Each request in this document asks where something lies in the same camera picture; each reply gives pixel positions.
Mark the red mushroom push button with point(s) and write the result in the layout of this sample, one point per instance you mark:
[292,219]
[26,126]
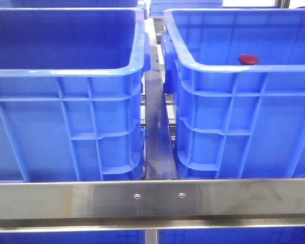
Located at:
[248,59]

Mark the steel centre divider bar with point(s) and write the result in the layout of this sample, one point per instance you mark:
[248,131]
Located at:
[160,162]

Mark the right blue plastic crate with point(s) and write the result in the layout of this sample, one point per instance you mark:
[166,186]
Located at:
[232,120]

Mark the blue plastic crate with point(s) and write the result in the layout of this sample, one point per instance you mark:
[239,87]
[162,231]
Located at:
[232,120]
[70,94]

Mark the left blue plastic crate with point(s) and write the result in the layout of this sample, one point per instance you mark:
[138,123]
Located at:
[70,94]

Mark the far right blue crate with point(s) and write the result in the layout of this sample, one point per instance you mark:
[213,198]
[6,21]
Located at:
[157,8]

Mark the lower left blue crate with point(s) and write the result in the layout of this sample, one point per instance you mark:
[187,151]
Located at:
[127,236]

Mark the far left blue crate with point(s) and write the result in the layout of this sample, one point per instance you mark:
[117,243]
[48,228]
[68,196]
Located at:
[78,4]

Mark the lower right blue crate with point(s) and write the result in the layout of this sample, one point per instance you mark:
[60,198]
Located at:
[234,235]

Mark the left rail screw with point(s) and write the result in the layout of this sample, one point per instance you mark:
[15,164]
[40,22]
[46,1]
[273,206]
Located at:
[137,196]

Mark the rail screw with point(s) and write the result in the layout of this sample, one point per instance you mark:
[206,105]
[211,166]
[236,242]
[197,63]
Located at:
[182,195]
[137,196]

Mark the right rail screw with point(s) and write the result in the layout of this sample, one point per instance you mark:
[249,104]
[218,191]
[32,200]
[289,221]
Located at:
[182,195]

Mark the steel vertical rack post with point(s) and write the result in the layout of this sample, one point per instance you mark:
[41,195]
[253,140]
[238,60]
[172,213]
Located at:
[151,236]

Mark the steel front rack rail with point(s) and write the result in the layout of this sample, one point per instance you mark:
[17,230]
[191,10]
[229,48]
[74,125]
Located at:
[110,205]

